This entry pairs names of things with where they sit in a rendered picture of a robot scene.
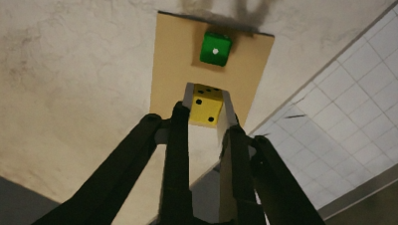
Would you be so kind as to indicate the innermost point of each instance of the green die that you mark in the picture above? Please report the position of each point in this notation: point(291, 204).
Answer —
point(215, 49)

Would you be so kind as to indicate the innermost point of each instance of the yellow die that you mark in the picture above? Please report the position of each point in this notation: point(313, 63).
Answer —
point(206, 104)

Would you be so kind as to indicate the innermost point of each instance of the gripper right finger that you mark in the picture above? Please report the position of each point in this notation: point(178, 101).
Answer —
point(281, 197)

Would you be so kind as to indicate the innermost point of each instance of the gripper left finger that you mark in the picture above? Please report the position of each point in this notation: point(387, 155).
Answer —
point(99, 199)

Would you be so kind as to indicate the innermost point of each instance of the tan flat mat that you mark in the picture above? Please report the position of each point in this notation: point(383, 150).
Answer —
point(177, 48)

